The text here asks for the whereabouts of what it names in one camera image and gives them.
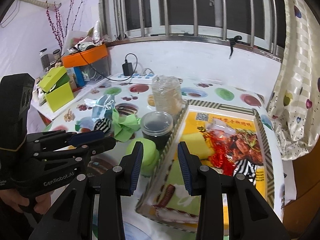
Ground black charger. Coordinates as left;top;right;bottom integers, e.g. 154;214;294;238
122;53;138;76

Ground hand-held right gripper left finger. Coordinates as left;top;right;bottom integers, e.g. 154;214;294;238
29;141;144;240

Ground green crumpled paper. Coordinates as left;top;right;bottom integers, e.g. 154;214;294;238
111;108;142;143

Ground dark spice jar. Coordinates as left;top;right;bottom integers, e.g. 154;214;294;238
39;48;51;72

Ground wooden cabinet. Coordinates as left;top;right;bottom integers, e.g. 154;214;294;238
281;130;320;230

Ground blue white carton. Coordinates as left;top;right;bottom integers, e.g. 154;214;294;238
67;67;86;88

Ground black hook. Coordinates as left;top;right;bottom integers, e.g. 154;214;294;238
227;35;243;60

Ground green rabbit print towel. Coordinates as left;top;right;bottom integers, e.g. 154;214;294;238
147;159;204;224

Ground lime green box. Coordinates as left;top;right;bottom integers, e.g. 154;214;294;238
38;67;75;112

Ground yellow printed tray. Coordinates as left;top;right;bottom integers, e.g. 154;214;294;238
135;99;275;230

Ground fruit print tablecloth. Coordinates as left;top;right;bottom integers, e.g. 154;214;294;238
27;76;286;240

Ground metal window grille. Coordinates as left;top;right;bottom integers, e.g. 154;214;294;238
99;0;286;61

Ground green round container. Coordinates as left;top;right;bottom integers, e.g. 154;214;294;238
126;138;161;176

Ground person's left hand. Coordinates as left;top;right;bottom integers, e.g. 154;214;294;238
0;189;52;215

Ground tall clear grain jar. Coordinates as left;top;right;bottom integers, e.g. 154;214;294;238
152;76;184;117

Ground yellow sponge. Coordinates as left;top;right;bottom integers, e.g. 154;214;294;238
181;131;213;159

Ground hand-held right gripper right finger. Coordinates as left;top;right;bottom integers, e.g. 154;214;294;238
177;141;290;240

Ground orange lid storage container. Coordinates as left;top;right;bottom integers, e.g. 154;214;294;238
61;43;111;81

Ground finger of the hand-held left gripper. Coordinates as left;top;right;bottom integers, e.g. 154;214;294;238
27;129;106;151
29;136;117;171

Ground short jar dark contents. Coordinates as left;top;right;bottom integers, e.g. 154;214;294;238
140;111;174;151

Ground pink flower branches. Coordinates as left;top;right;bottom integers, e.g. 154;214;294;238
45;0;89;53

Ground white power strip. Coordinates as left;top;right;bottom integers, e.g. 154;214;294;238
110;72;159;84

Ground red tassel ornament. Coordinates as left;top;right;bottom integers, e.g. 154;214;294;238
207;127;238;176

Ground white wall pipe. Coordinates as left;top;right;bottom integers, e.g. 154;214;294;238
18;0;62;9

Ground heart print curtain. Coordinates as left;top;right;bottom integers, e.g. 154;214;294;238
266;0;320;161

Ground blue face mask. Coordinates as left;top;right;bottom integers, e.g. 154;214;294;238
84;94;117;121

